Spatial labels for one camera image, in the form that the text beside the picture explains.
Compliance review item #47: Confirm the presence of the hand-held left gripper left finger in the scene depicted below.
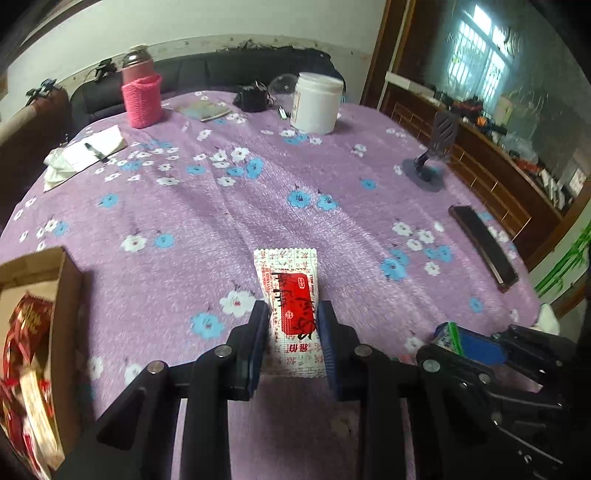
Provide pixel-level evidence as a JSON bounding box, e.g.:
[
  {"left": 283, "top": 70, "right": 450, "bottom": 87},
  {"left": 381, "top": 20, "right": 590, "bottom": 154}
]
[{"left": 95, "top": 300, "right": 273, "bottom": 480}]

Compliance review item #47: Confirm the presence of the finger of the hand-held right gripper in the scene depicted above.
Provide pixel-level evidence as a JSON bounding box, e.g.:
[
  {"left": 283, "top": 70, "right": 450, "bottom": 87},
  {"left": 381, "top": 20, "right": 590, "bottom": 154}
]
[
  {"left": 459, "top": 324, "right": 580, "bottom": 393},
  {"left": 417, "top": 344, "right": 497, "bottom": 386}
]

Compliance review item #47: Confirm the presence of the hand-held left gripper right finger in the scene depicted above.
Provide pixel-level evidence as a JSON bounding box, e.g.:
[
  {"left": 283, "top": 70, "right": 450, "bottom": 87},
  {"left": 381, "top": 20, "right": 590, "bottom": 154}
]
[{"left": 316, "top": 300, "right": 498, "bottom": 480}]

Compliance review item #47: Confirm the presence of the green snack packet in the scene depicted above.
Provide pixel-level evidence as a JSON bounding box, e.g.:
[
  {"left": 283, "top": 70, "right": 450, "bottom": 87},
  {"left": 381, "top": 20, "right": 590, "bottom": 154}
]
[{"left": 433, "top": 322, "right": 465, "bottom": 356}]

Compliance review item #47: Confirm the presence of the white red snack packet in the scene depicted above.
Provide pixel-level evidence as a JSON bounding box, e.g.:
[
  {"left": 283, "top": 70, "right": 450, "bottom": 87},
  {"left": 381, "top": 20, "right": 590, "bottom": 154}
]
[{"left": 253, "top": 248, "right": 319, "bottom": 377}]

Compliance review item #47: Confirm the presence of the cardboard box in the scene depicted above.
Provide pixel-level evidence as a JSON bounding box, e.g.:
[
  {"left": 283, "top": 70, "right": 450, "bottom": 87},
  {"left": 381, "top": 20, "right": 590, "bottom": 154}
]
[{"left": 0, "top": 246, "right": 84, "bottom": 472}]

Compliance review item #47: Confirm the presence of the red gold-print snack packet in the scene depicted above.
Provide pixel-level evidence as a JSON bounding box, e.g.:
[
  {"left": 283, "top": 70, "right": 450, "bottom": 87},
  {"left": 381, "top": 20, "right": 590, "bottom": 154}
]
[{"left": 8, "top": 292, "right": 56, "bottom": 370}]

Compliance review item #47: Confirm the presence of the crumpled white tissue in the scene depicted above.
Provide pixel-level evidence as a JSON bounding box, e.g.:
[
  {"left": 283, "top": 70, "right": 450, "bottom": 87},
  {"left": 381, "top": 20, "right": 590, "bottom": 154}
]
[{"left": 536, "top": 304, "right": 561, "bottom": 335}]

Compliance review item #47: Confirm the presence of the black phone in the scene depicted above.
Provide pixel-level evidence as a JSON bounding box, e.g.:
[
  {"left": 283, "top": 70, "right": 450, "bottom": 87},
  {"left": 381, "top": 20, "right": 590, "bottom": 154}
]
[{"left": 449, "top": 205, "right": 519, "bottom": 293}]

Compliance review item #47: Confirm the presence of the wooden cabinet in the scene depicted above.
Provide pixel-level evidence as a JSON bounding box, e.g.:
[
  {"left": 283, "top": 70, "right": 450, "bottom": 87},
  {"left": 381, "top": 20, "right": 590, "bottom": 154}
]
[{"left": 379, "top": 71, "right": 591, "bottom": 273}]

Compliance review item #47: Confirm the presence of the grey phone stand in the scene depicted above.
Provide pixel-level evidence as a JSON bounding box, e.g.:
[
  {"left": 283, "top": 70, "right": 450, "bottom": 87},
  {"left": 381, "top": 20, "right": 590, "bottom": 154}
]
[{"left": 402, "top": 110, "right": 460, "bottom": 191}]

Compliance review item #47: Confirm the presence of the gold snack bar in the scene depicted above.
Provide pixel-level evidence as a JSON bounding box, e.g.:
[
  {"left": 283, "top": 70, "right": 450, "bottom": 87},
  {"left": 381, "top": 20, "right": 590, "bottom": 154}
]
[{"left": 19, "top": 364, "right": 64, "bottom": 468}]

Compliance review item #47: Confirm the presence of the white plastic jar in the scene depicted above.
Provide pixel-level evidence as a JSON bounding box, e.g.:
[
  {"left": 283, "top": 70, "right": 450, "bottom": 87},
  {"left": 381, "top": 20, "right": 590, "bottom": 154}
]
[{"left": 290, "top": 71, "right": 345, "bottom": 136}]

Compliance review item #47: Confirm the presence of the thin green booklet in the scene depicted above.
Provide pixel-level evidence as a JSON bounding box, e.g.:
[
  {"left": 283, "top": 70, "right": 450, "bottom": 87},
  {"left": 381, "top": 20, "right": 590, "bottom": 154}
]
[{"left": 174, "top": 99, "right": 232, "bottom": 122}]

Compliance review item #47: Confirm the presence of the small black pouch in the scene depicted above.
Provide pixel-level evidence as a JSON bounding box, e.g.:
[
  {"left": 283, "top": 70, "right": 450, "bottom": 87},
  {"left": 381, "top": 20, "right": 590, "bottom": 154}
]
[{"left": 233, "top": 82, "right": 273, "bottom": 112}]

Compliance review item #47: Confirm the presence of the white notebook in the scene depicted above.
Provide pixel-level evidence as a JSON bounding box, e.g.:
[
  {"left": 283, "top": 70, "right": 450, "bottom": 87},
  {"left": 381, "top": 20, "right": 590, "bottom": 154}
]
[{"left": 61, "top": 126, "right": 127, "bottom": 172}]

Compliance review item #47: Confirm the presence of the clear glass bowl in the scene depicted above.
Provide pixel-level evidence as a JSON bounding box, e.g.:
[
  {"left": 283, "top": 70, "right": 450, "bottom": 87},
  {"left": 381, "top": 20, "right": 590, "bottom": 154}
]
[{"left": 269, "top": 73, "right": 298, "bottom": 95}]

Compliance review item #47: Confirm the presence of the pink knit-sleeve bottle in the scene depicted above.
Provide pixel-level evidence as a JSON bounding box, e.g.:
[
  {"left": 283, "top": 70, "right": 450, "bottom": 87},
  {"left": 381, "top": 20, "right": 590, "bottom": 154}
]
[{"left": 121, "top": 45, "right": 163, "bottom": 129}]

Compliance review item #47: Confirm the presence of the black leather sofa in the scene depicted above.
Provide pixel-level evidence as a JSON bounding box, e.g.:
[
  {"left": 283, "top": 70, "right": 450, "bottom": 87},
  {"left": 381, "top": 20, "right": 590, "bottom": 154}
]
[{"left": 69, "top": 46, "right": 347, "bottom": 127}]

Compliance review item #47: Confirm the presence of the brown armchair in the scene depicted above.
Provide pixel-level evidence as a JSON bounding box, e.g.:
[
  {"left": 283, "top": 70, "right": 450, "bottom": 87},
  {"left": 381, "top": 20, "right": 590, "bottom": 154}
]
[{"left": 0, "top": 85, "right": 72, "bottom": 232}]

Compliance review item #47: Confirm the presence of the green bamboo wall sticker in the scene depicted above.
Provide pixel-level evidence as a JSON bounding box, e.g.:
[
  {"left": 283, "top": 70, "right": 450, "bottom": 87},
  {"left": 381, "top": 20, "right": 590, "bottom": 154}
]
[{"left": 531, "top": 226, "right": 591, "bottom": 298}]

